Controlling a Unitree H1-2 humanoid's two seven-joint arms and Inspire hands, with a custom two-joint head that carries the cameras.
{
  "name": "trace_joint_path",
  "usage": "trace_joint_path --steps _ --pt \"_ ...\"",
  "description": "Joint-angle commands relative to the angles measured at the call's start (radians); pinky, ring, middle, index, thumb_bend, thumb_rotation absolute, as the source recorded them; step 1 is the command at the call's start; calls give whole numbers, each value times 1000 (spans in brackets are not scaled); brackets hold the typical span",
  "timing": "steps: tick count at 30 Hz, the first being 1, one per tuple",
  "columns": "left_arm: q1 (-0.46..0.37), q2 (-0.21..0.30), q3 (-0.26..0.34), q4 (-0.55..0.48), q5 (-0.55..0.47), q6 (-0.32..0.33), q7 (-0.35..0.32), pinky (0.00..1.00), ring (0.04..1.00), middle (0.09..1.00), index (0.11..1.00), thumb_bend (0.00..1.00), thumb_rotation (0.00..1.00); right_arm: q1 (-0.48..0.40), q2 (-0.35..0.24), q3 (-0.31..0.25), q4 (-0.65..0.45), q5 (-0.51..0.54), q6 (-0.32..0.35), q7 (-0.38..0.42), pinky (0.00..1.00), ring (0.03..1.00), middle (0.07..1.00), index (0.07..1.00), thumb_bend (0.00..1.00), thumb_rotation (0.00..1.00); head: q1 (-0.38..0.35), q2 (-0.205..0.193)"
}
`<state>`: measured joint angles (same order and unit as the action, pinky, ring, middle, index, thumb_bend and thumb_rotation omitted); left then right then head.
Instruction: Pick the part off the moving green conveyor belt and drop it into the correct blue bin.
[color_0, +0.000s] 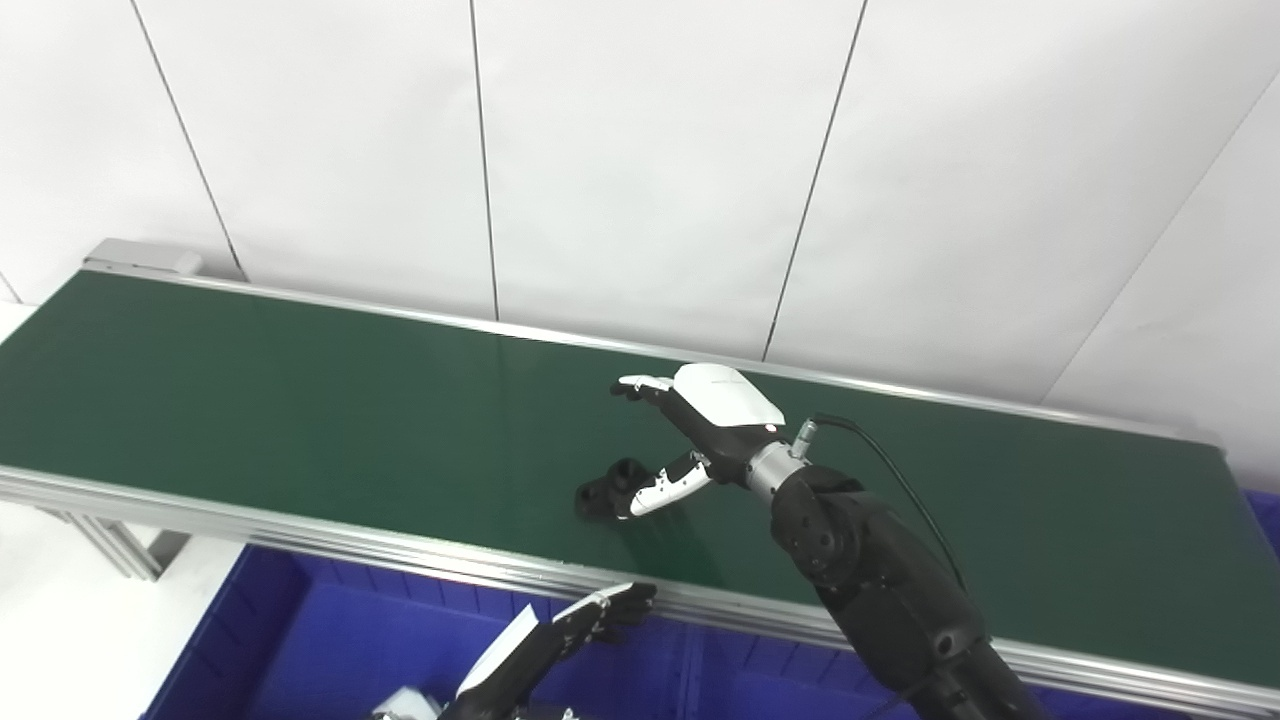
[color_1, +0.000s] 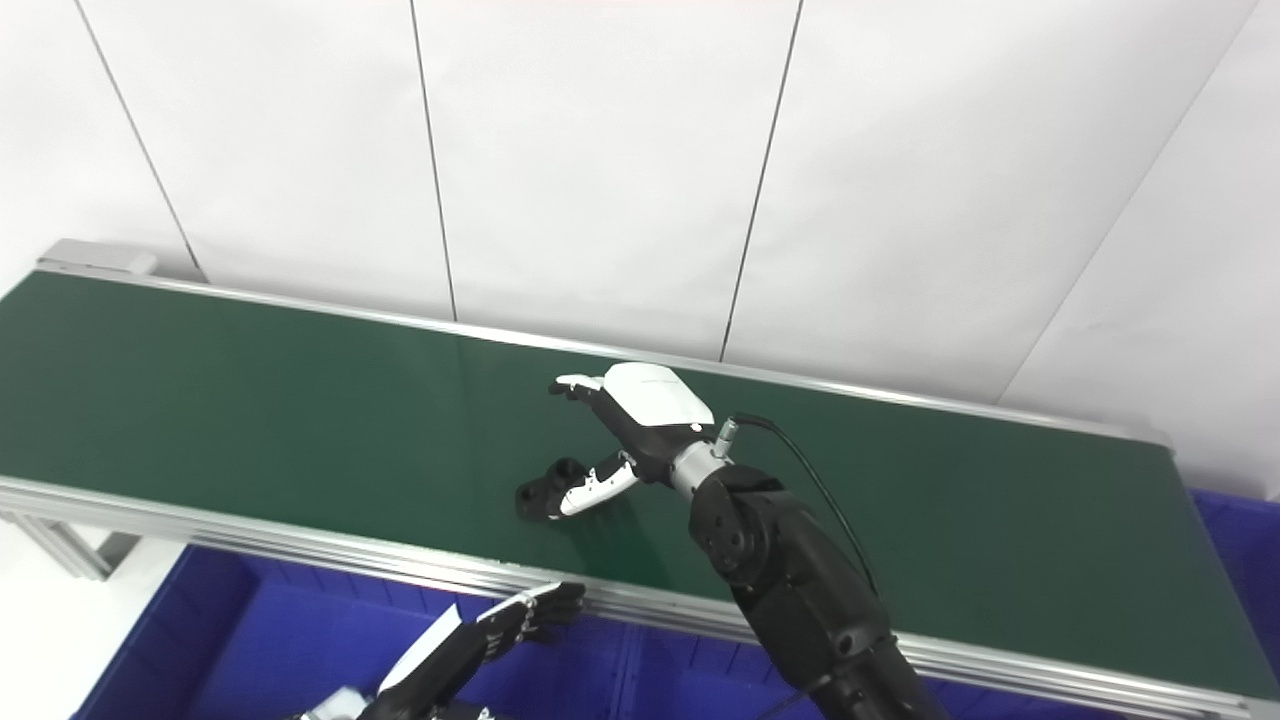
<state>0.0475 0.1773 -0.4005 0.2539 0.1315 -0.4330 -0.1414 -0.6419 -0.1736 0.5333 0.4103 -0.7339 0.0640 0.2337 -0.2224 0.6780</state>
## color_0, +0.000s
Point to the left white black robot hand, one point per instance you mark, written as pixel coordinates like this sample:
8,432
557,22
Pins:
540,650

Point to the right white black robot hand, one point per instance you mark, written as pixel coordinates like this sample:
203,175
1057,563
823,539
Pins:
725,420

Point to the black flanged bracket part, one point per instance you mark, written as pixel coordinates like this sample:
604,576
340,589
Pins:
600,492

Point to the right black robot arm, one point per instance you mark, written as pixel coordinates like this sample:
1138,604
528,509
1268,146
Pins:
880,590

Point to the white plastic part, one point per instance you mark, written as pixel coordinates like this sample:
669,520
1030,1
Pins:
405,705

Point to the blue plastic bin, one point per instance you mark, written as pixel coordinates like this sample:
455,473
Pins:
330,640
760,680
1265,520

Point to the green conveyor belt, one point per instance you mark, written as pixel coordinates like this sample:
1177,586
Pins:
300,400

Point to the aluminium conveyor support leg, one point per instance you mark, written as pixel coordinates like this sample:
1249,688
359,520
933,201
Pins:
115,545

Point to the grey conveyor end housing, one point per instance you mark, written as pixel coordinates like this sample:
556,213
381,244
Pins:
140,256

